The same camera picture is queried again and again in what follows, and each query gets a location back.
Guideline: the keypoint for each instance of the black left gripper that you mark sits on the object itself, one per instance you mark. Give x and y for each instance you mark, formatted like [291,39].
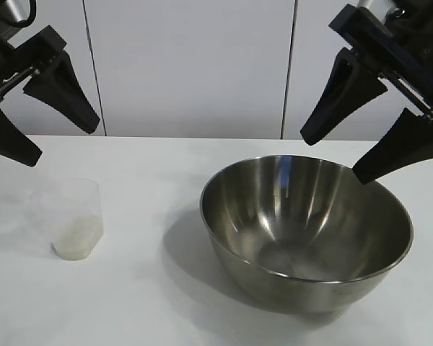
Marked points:
[36,50]

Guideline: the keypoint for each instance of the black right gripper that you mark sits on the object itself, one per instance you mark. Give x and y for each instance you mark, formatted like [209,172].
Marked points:
[415,50]

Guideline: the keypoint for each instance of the white rice grains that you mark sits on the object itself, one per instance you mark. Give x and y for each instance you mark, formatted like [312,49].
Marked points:
[77,241]

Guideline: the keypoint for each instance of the stainless steel mixing bowl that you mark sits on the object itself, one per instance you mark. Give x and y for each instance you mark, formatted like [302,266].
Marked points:
[292,223]

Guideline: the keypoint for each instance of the translucent plastic measuring cup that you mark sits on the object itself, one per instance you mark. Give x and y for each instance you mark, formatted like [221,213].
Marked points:
[83,202]

